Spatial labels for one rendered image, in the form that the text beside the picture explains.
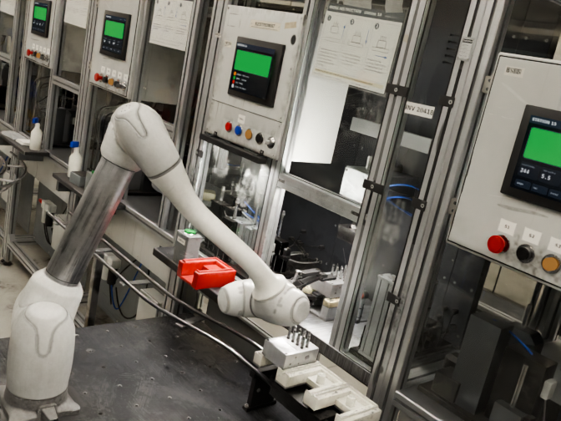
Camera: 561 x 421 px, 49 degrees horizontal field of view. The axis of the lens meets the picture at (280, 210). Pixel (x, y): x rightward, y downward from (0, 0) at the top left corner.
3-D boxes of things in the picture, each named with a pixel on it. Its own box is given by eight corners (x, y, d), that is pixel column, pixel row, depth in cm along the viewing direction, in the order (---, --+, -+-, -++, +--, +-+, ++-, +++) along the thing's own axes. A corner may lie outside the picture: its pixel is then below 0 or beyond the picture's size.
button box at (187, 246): (171, 259, 223) (176, 228, 221) (189, 258, 229) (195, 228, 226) (182, 267, 218) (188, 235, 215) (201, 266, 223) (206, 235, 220)
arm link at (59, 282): (-1, 349, 168) (4, 313, 187) (57, 365, 175) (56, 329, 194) (125, 96, 159) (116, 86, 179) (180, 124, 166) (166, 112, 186)
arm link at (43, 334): (2, 402, 153) (11, 322, 148) (6, 363, 169) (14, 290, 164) (70, 400, 160) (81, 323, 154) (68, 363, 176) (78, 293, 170)
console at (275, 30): (199, 130, 227) (221, 2, 216) (259, 136, 246) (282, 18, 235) (268, 159, 197) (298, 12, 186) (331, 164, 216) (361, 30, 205)
